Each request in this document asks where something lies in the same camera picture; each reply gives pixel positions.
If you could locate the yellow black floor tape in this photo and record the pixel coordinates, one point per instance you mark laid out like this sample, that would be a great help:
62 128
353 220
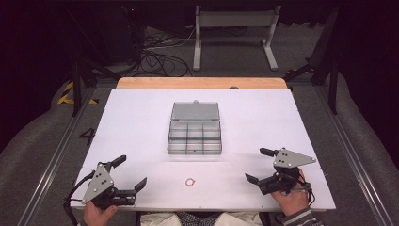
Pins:
67 94

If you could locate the white table cover sheet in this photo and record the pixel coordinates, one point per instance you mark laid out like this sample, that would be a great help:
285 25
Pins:
141 125

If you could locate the white metal stand frame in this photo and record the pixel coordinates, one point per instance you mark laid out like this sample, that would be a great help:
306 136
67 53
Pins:
233 19

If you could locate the person's lap clothing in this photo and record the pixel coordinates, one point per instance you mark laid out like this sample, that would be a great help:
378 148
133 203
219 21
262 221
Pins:
200 219

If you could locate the metal floor rail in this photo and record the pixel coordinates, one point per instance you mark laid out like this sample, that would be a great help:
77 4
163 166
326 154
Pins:
56 157
351 157

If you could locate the person's right hand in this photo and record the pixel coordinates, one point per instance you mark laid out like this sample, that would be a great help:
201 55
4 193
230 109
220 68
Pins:
291 201

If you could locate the black metal stand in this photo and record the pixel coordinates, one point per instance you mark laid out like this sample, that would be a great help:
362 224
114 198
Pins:
76 81
333 81

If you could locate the person's left hand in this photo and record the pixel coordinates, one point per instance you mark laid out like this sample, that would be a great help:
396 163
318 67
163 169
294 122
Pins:
95 216

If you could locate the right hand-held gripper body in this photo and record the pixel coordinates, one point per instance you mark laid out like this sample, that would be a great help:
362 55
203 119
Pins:
290 159

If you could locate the clear plastic compartment box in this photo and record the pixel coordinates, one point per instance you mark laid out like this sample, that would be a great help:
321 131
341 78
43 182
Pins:
194 132

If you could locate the black cabinet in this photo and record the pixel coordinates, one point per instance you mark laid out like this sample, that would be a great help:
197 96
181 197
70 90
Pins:
119 34

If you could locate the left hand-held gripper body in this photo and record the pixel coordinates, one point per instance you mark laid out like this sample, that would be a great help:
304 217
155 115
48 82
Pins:
98 183

